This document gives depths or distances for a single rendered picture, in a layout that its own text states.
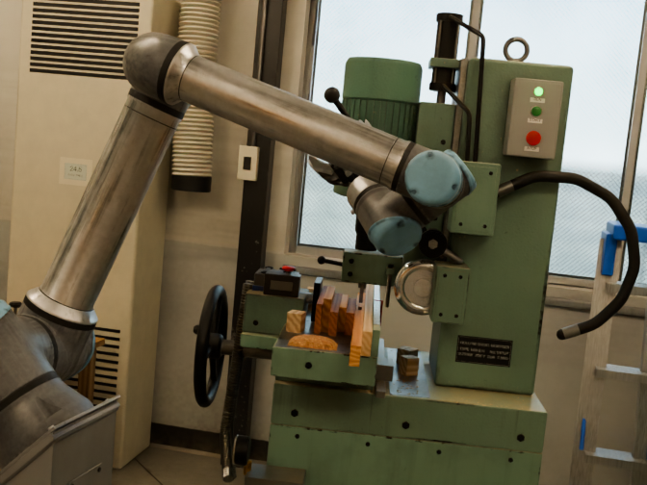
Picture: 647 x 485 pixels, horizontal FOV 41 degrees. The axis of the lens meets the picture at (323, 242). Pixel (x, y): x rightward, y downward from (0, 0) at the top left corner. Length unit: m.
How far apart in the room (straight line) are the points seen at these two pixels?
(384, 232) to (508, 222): 0.43
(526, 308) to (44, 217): 2.06
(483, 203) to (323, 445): 0.61
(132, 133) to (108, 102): 1.61
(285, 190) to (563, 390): 1.30
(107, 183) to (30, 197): 1.76
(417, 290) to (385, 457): 0.36
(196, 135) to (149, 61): 1.75
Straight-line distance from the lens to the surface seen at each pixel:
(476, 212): 1.83
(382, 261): 1.99
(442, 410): 1.87
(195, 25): 3.36
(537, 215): 1.93
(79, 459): 1.64
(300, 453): 1.91
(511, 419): 1.89
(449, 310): 1.84
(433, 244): 1.86
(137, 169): 1.73
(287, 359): 1.75
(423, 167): 1.44
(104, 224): 1.74
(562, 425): 3.46
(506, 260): 1.93
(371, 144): 1.47
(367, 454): 1.90
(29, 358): 1.65
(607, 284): 2.64
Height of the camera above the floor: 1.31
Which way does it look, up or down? 7 degrees down
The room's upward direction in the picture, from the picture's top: 5 degrees clockwise
